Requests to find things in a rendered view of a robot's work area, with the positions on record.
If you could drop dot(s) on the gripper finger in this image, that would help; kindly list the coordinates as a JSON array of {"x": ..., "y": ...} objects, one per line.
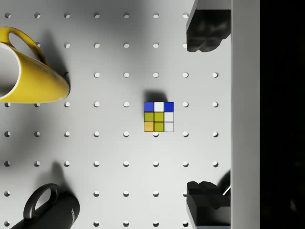
[
  {"x": 207, "y": 207},
  {"x": 207, "y": 29}
]

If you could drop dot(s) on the black mug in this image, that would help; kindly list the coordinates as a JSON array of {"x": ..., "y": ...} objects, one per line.
[{"x": 54, "y": 212}]

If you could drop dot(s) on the puzzle cube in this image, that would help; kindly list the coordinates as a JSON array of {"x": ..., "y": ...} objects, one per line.
[{"x": 159, "y": 117}]

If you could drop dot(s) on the yellow mug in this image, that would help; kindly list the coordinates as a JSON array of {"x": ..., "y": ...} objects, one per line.
[{"x": 35, "y": 81}]

